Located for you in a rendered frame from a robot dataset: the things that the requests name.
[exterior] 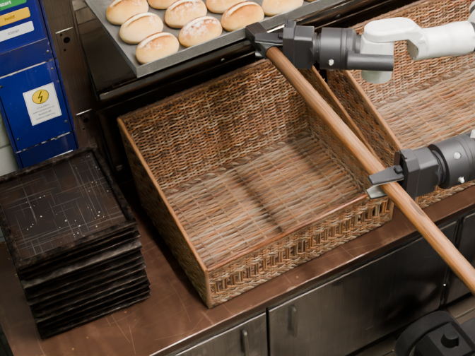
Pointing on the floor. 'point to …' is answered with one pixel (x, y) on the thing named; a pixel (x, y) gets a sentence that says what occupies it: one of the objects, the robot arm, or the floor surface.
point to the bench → (267, 297)
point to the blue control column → (14, 108)
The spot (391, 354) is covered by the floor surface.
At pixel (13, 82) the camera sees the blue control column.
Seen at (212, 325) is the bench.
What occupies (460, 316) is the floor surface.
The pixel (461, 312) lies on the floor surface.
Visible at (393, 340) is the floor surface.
